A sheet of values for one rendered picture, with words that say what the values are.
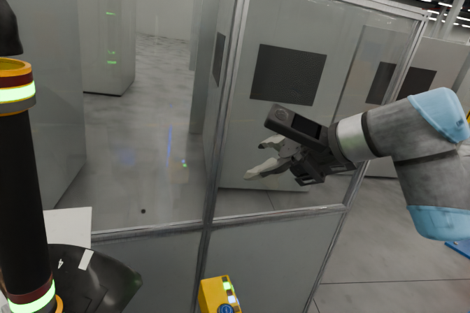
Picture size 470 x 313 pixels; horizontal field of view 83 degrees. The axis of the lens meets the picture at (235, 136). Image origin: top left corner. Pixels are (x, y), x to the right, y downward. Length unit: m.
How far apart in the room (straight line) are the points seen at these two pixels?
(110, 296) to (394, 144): 0.51
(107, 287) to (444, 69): 4.48
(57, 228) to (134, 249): 0.56
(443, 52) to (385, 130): 4.11
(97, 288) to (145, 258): 0.82
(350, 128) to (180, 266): 1.19
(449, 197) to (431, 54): 4.01
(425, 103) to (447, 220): 0.15
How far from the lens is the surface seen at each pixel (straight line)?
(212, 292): 0.99
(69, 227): 0.83
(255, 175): 0.52
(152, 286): 1.53
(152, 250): 1.35
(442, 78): 4.65
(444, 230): 0.44
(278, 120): 0.46
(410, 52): 1.50
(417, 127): 0.42
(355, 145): 0.44
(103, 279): 0.58
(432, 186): 0.42
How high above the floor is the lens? 1.87
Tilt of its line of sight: 23 degrees down
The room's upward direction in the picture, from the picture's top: 10 degrees clockwise
